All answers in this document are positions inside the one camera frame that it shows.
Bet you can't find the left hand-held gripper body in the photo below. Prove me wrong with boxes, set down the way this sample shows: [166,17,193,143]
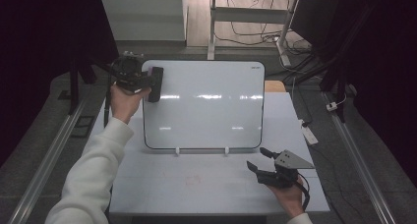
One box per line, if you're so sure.
[112,52,155,94]

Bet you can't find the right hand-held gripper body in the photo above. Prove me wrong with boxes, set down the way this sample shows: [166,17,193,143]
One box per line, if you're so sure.
[258,148,316,190]

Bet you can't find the black whiteboard eraser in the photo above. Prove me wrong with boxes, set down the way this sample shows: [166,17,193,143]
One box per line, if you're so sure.
[147,66,164,103]

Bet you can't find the white whiteboard with black rim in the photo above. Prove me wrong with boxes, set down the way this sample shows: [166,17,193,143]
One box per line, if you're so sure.
[141,59,267,151]

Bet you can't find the person's right hand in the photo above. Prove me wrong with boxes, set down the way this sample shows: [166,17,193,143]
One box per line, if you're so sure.
[267,180,307,219]

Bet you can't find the person's left hand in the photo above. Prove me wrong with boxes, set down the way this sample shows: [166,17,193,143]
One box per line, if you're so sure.
[109,84,152,126]

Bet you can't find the white power strip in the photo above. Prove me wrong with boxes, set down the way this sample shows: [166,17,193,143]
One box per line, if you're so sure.
[299,118,320,146]

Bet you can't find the black metal stand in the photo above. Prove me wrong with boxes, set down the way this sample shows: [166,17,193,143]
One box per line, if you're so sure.
[66,55,99,116]
[319,36,353,124]

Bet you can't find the wooden stool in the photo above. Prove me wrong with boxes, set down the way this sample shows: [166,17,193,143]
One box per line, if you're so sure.
[264,80,287,94]

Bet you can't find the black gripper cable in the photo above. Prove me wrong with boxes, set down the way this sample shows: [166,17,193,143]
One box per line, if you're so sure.
[296,172,312,212]

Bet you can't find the black floor bracket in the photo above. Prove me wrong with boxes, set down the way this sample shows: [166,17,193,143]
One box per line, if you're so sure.
[70,115,96,140]

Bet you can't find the aluminium floor rail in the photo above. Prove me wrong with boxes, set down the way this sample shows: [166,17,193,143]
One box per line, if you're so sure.
[322,91,398,224]
[7,94,91,224]

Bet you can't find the tangle of black floor cables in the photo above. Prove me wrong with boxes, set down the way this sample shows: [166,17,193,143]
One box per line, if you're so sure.
[214,0,313,55]

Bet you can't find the white desk frame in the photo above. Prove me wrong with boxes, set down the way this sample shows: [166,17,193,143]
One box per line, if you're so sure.
[207,0,301,68]

